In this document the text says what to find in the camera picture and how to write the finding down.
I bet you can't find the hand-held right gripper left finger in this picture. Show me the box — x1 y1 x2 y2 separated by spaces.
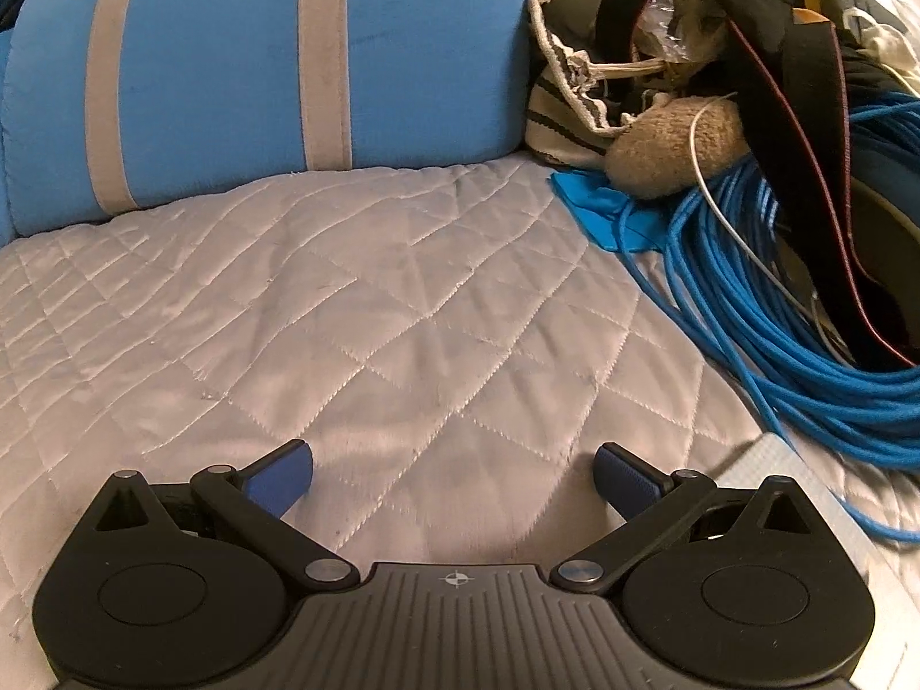
93 438 362 592

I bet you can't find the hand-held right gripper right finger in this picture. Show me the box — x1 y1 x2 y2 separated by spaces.
550 444 839 595

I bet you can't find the blue cloth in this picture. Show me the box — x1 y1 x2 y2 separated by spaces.
550 168 687 254

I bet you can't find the beige plush toy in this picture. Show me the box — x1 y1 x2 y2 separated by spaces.
605 95 747 201

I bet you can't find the striped canvas bag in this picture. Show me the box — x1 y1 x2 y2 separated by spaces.
524 0 673 168

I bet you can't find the clear plastic bag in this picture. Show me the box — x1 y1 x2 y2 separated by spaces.
571 0 727 62

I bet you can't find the white cloth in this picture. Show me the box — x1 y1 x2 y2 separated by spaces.
837 3 920 98

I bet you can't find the blue coiled cable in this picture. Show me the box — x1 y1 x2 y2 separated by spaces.
619 90 920 543

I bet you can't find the white wire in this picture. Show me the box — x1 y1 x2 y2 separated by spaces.
688 90 835 317

